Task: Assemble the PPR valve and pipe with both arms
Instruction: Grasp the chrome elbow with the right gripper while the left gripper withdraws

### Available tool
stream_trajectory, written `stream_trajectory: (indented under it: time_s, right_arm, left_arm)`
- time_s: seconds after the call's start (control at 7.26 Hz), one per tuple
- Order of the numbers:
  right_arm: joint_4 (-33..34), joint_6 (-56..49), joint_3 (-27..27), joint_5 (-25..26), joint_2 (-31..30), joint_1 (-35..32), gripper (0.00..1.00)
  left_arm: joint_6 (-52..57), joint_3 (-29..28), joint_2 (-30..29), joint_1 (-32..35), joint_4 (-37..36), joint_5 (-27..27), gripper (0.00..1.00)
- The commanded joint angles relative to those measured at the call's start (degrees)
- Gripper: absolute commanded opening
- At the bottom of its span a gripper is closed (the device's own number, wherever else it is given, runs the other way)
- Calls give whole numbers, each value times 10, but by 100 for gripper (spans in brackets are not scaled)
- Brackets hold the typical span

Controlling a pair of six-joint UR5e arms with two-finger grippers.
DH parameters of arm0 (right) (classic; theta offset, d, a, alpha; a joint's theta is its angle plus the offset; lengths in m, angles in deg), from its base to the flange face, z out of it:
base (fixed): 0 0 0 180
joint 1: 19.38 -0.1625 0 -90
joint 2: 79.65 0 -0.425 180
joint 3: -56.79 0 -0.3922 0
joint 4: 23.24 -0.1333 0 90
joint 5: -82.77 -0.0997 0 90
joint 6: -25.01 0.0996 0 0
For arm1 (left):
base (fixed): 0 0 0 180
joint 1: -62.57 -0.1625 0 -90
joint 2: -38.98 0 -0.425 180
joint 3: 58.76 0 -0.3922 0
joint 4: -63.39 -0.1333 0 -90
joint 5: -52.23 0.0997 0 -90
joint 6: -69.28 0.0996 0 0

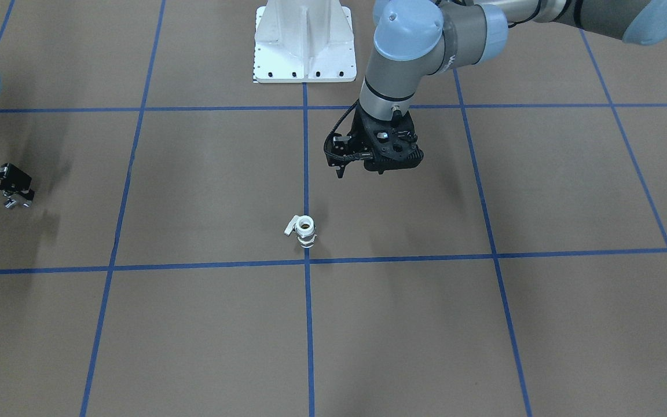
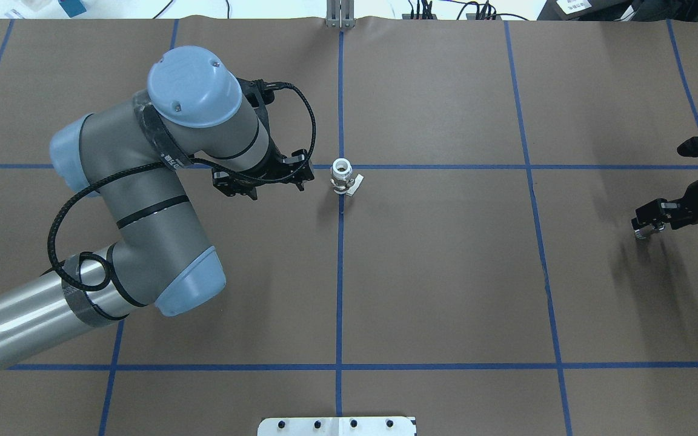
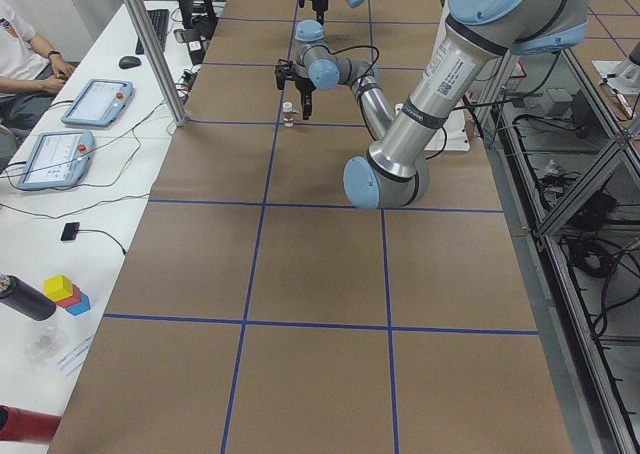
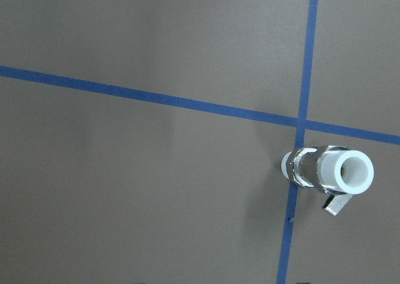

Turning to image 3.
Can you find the white PPR valve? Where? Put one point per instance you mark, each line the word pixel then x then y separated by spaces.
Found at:
pixel 288 114

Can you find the black computer mouse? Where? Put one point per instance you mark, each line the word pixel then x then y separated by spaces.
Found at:
pixel 128 62

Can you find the upper teach pendant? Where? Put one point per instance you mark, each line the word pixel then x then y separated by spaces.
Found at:
pixel 99 104

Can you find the teach pendant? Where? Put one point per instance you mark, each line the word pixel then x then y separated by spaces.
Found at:
pixel 99 104
pixel 57 160

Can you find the lower teach pendant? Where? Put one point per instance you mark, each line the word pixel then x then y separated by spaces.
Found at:
pixel 57 160

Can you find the small black device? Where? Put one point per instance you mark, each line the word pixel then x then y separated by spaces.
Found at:
pixel 70 231

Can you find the seated person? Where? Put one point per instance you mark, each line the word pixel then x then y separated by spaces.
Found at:
pixel 33 73

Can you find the blue block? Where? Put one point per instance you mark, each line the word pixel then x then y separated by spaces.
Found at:
pixel 81 307

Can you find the yellow block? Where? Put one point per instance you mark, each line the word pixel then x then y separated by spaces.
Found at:
pixel 58 289

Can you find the black cylinder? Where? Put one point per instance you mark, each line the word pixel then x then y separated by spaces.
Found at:
pixel 25 299

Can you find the red cylinder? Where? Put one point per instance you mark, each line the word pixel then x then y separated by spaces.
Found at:
pixel 21 425

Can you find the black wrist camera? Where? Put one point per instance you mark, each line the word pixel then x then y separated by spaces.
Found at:
pixel 284 71

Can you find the white metal base plate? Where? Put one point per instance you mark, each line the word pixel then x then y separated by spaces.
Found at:
pixel 452 137

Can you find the aluminium frame post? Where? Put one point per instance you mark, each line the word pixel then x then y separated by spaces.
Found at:
pixel 155 56

